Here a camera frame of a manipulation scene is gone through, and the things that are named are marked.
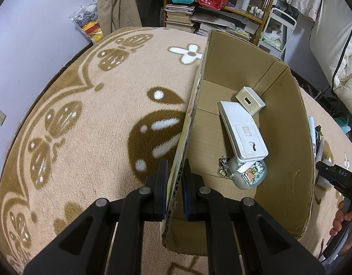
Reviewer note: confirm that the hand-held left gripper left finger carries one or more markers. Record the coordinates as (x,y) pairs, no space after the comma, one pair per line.
(163,189)

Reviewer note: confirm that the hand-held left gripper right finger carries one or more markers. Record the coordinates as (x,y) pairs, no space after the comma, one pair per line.
(187,194)

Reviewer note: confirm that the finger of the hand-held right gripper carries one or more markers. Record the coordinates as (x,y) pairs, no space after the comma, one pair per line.
(326,170)

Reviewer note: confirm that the brown cardboard box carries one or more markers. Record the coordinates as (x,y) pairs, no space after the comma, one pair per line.
(279,149)

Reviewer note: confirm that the cartoon print earbud case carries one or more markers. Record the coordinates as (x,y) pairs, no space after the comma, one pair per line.
(247,177)

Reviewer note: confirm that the white wall switch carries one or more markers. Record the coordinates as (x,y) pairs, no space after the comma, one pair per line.
(241,126)

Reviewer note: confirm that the cream charger adapter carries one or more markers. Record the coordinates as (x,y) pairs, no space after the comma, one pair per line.
(249,98)

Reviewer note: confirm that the person's right hand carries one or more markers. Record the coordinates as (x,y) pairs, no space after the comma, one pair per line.
(339,220)

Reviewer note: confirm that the teal watering can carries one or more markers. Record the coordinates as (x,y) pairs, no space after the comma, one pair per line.
(343,124)

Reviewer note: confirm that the beige flower pattern blanket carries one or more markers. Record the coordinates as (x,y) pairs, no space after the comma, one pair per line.
(92,120)

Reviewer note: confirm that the green tissue packs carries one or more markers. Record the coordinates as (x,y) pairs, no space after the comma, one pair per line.
(272,40)

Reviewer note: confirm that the white rolling cart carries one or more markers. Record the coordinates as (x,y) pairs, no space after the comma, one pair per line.
(290,20)

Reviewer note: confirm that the neat stack of books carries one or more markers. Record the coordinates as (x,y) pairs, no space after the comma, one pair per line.
(178,17)

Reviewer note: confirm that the messy pile of books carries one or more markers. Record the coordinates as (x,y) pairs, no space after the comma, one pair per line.
(221,23)

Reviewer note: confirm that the bag of plush toys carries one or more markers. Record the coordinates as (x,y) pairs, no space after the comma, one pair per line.
(88,20)

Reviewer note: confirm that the beige coat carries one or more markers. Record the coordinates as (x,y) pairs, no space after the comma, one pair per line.
(118,3)

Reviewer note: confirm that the white wall outlet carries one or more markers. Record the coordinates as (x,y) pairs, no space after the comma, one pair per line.
(0,117)

